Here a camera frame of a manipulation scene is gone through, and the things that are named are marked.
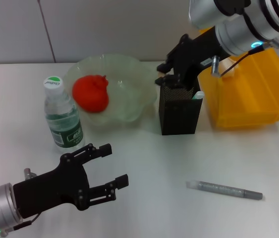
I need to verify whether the green utility knife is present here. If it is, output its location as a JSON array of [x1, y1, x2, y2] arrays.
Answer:
[[191, 91, 205, 101]]

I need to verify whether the left arm connector cable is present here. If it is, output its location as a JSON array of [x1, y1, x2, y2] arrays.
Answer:
[[12, 212, 41, 231]]

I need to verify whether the orange fruit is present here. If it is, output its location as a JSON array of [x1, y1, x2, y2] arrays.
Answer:
[[71, 74, 110, 114]]

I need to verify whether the right arm connector cable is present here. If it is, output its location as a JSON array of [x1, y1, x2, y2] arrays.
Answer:
[[210, 39, 279, 78]]

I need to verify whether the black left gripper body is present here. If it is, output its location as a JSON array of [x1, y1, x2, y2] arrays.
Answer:
[[13, 154, 91, 219]]

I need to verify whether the silver glitter pen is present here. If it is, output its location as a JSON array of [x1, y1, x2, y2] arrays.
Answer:
[[185, 180, 263, 201]]

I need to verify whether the clear green-label water bottle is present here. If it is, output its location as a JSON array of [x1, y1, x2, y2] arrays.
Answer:
[[43, 76, 84, 153]]

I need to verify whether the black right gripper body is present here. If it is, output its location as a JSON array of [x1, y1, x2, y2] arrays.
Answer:
[[173, 27, 223, 88]]

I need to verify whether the yellow plastic bin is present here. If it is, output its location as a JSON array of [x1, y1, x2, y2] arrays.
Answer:
[[198, 24, 279, 130]]

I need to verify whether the white paper ball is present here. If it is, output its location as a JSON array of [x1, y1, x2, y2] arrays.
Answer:
[[220, 58, 237, 79]]

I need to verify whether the black mesh pen holder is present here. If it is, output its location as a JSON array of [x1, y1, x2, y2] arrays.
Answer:
[[158, 74, 204, 136]]

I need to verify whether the green glass fruit plate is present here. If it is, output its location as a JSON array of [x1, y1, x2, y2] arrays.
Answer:
[[63, 54, 158, 128]]

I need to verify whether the arm connector cable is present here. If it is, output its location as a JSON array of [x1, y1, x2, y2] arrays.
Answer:
[[12, 212, 41, 231], [210, 39, 279, 78]]

